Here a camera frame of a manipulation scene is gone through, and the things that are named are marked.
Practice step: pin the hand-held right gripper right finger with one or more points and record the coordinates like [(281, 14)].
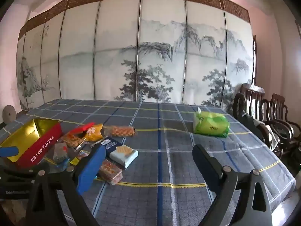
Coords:
[(207, 167)]

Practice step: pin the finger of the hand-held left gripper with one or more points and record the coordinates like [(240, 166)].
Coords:
[(9, 151)]

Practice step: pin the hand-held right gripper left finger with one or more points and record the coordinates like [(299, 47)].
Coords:
[(90, 167)]

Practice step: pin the small colourful candy packet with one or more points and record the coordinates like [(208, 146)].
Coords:
[(82, 155)]

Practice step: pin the clear packet of red snacks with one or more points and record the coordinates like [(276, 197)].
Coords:
[(110, 170)]

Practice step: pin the teal candy wrapper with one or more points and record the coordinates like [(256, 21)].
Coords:
[(61, 167)]

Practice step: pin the red and gold tin box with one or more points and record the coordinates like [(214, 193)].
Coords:
[(42, 146)]

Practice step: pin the small clear candy bag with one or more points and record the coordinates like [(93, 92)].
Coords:
[(60, 153)]

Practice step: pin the blue cracker packet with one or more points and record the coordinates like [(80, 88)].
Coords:
[(122, 153)]

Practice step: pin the orange snack packet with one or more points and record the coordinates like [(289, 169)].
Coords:
[(94, 131)]

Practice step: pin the small red snack pack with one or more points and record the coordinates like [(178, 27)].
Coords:
[(81, 128)]

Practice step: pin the clear packet of braided cookies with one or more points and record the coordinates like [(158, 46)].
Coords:
[(120, 131)]

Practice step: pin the round stone disc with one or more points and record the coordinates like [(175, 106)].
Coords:
[(8, 114)]

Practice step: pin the green tissue pack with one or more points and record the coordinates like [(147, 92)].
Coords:
[(211, 124)]

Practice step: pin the blue plaid tablecloth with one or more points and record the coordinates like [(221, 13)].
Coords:
[(164, 146)]

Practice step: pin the dark cloth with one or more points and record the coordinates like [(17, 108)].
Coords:
[(247, 122)]

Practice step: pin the dark wooden chair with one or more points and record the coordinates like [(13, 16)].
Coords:
[(279, 113), (249, 98)]

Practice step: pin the painted folding screen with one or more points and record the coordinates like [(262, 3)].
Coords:
[(117, 51)]

